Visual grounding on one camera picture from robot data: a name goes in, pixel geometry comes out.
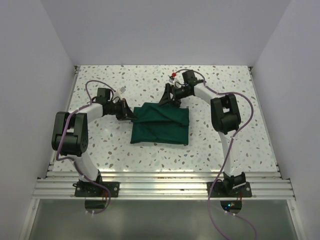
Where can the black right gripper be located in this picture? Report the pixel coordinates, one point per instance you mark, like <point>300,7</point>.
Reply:
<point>166,99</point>

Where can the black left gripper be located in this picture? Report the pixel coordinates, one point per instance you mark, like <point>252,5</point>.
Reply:
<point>125,110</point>

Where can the dark green surgical cloth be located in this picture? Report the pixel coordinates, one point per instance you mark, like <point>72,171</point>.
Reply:
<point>164,124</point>

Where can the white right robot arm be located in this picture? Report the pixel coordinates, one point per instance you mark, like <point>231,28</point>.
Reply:
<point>225,119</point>

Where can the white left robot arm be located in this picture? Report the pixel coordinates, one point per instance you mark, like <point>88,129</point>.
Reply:
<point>70,136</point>

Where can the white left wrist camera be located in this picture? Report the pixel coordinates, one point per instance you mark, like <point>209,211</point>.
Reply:
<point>119,93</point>

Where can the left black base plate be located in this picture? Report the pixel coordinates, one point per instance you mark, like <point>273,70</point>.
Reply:
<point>102,189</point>

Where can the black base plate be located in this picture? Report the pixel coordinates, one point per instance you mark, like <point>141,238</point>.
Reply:
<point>218,191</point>
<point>102,189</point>

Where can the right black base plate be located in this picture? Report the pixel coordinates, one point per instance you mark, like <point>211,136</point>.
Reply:
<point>218,191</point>

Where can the aluminium rail frame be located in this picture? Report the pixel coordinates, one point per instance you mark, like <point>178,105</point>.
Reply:
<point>163,187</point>

